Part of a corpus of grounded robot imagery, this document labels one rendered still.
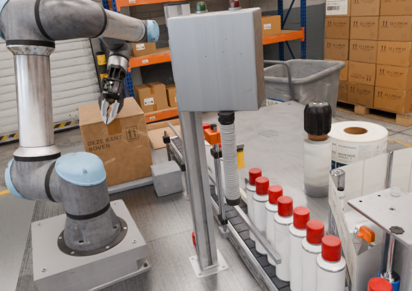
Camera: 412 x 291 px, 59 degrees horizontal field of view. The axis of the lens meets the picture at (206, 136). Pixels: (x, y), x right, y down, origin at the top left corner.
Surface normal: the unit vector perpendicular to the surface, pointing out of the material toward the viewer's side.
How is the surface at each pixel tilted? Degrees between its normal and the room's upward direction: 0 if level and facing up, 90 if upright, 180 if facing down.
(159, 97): 90
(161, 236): 0
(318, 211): 0
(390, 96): 89
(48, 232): 3
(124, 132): 90
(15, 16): 77
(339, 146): 90
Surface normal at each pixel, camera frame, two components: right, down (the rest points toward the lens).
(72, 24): 0.49, 0.55
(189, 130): 0.32, 0.31
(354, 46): -0.85, 0.26
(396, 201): -0.10, -0.93
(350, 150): -0.53, 0.36
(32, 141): 0.22, 0.14
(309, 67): -0.71, 0.26
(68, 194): -0.26, 0.35
